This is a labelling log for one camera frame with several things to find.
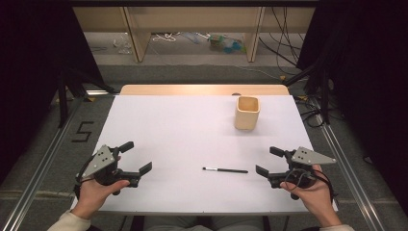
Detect black floor cables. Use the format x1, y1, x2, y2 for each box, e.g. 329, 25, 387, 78
293, 95, 325, 129

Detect white rope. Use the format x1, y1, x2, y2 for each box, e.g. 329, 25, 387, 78
151, 32, 178, 43

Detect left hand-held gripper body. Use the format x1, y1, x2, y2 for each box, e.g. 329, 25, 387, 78
75, 143, 142, 196

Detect beige wooden shelf unit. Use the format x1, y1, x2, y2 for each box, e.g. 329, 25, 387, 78
72, 6, 317, 64

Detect person's right hand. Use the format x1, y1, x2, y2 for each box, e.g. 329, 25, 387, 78
279, 164, 343, 228

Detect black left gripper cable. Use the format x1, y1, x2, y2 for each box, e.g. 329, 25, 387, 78
73, 155, 97, 200

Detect black pen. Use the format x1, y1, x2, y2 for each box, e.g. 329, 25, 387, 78
202, 167, 249, 174

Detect black curtain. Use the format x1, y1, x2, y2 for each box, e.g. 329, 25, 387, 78
296, 0, 408, 208
0, 0, 104, 186

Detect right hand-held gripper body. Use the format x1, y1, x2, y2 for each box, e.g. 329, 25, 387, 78
268, 146, 337, 201

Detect person's left hand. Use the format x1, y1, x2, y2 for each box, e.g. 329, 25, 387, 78
70, 178, 131, 221

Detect wooden table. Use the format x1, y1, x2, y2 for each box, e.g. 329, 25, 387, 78
118, 84, 291, 96

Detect black metal stand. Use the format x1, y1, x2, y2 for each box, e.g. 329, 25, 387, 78
56, 66, 117, 129
283, 63, 332, 126

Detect beige square cup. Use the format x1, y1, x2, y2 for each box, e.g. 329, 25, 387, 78
234, 95, 262, 131

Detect white floor cable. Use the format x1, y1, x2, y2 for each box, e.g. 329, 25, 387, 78
233, 64, 284, 82

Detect black hanging cables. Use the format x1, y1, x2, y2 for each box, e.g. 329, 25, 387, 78
258, 6, 305, 77

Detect colourful plastic bag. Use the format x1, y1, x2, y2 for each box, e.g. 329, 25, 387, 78
207, 33, 247, 55

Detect aluminium floor rail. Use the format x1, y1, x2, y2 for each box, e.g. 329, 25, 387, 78
0, 95, 85, 231
312, 97, 386, 231

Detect clear plastic bag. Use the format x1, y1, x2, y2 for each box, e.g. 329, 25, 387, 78
112, 34, 134, 55

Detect white table cover sheet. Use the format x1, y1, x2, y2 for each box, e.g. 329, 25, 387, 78
70, 94, 339, 216

